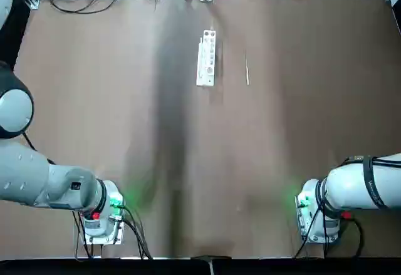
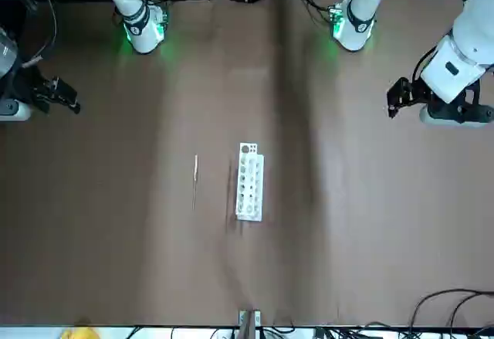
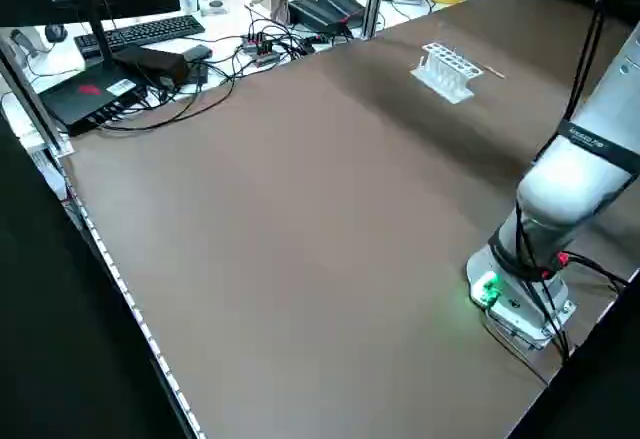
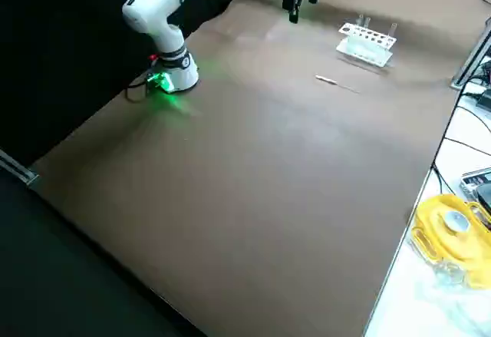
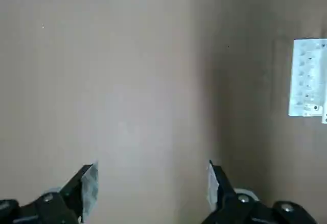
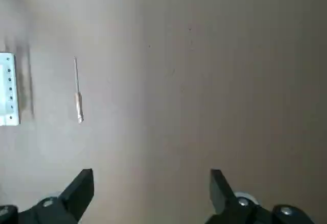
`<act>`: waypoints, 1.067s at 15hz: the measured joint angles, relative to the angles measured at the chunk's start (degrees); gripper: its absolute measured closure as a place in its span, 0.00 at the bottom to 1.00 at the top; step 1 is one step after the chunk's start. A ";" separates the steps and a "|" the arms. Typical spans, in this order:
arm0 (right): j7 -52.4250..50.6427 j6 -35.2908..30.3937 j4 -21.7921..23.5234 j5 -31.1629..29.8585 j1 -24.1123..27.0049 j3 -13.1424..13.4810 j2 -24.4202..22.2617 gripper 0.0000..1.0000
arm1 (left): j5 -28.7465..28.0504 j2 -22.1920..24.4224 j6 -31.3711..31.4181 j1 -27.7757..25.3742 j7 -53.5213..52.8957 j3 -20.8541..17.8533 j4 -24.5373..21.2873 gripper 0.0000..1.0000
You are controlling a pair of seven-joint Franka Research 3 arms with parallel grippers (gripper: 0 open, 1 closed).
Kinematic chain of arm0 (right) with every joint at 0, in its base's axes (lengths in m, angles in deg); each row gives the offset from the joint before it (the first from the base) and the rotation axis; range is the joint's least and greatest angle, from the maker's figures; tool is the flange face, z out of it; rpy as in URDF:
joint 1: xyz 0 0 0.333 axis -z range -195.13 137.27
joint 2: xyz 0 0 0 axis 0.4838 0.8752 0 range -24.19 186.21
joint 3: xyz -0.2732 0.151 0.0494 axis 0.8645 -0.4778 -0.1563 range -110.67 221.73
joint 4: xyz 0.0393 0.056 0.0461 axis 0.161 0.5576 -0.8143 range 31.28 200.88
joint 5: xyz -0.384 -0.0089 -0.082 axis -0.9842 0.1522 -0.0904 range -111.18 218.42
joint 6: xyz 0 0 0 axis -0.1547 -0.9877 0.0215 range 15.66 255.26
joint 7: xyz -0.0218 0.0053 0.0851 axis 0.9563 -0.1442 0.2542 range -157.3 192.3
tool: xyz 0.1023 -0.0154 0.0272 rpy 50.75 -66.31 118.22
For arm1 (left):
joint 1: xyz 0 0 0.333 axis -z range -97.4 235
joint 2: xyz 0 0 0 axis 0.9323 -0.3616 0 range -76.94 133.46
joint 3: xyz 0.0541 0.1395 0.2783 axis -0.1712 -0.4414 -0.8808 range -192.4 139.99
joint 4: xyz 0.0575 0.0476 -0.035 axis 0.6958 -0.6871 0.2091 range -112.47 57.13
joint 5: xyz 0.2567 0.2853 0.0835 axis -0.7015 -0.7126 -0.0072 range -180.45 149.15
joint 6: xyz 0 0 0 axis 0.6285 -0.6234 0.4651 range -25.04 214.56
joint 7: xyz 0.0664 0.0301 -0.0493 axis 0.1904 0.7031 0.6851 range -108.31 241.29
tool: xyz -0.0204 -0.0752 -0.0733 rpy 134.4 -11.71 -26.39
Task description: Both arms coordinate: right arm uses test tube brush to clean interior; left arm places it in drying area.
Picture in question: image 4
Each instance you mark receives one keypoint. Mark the white test tube rack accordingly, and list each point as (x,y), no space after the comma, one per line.
(383,60)

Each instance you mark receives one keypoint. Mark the white round cup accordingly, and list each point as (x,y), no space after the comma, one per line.
(456,222)

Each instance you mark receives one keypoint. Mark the silver device box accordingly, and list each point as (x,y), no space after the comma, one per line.
(475,179)

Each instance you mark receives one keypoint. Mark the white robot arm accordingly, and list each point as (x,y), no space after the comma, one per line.
(153,14)

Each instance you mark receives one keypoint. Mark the clear glass test tube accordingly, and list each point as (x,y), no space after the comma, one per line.
(367,23)
(360,21)
(393,30)

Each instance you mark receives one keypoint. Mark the black flat device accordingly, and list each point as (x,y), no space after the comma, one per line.
(485,199)

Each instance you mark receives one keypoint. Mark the aluminium frame post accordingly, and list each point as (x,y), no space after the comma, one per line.
(473,57)

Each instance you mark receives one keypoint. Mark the black power adapter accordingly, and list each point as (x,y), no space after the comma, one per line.
(485,99)

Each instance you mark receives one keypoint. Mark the clear plastic bag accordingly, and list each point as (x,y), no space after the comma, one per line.
(449,273)

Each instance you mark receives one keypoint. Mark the aluminium corner rail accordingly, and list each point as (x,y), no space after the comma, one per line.
(19,170)

